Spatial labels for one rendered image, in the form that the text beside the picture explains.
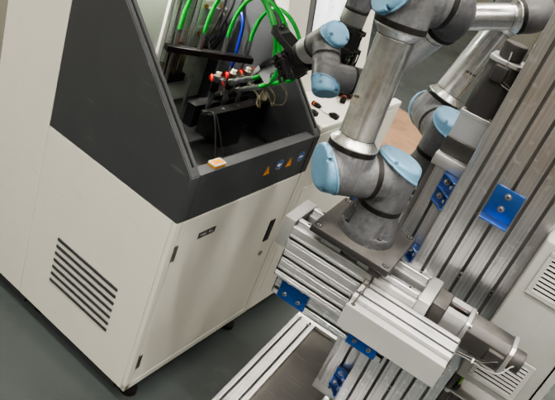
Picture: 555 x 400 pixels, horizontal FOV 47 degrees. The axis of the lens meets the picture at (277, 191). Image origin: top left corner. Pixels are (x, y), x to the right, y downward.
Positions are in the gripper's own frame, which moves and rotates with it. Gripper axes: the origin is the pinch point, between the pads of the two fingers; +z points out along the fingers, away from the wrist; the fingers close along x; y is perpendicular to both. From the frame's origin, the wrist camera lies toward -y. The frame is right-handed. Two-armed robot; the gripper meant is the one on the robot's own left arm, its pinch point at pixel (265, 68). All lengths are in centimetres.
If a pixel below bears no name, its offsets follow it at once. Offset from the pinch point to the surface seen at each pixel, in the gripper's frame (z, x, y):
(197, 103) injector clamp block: 25.4, -11.7, 1.4
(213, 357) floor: 77, -14, 92
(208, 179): 4.0, -29.5, 26.4
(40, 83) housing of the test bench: 44, -52, -20
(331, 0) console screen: 23, 58, -24
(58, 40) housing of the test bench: 30, -47, -28
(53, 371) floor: 80, -71, 70
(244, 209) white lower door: 26.1, -8.3, 39.2
